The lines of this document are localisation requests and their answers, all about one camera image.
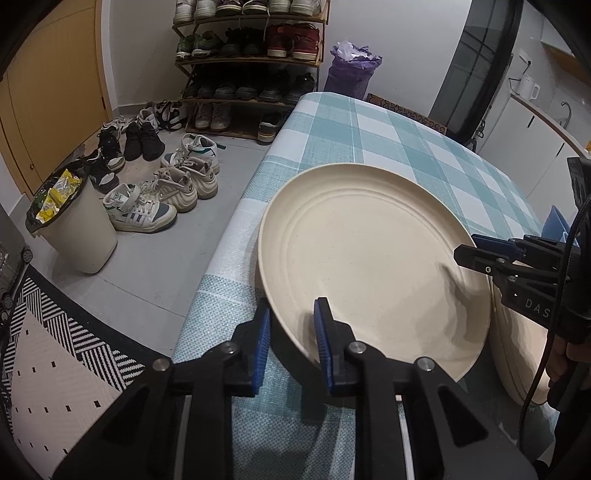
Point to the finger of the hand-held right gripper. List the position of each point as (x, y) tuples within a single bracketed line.
[(496, 244), (480, 263)]

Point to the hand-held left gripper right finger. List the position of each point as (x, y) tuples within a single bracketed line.
[(323, 346)]

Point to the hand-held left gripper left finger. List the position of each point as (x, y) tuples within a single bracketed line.
[(261, 350)]

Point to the cream plate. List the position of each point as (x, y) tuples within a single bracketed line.
[(369, 258), (517, 350)]

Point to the person's right hand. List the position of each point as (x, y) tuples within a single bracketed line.
[(556, 364)]

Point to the white base cabinets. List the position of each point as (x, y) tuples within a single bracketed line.
[(521, 134)]

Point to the teal checked tablecloth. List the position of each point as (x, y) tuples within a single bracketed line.
[(401, 138)]

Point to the chrome faucet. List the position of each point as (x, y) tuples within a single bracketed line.
[(567, 113)]

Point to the patterned cardboard sheet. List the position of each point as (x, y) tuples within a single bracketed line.
[(411, 114)]

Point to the white electric kettle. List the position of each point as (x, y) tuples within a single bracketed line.
[(527, 87)]

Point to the scattered sneakers group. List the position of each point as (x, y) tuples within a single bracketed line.
[(152, 203)]

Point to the black framed glass door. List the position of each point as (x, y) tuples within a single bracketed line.
[(480, 60)]

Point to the black white striped rug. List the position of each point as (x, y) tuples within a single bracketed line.
[(60, 369)]

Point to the cream trash bin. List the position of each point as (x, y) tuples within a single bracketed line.
[(78, 230)]

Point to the purple plastic bag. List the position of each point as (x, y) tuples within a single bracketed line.
[(346, 74)]

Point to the yellow snack wrappers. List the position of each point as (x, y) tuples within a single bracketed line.
[(57, 194)]

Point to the wooden shoe rack with shoes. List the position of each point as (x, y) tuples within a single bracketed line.
[(291, 41)]

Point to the wooden door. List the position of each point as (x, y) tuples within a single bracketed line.
[(51, 83)]

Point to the white wall socket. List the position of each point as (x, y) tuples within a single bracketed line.
[(525, 56)]

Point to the white wall cabinets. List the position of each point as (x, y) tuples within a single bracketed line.
[(561, 46)]

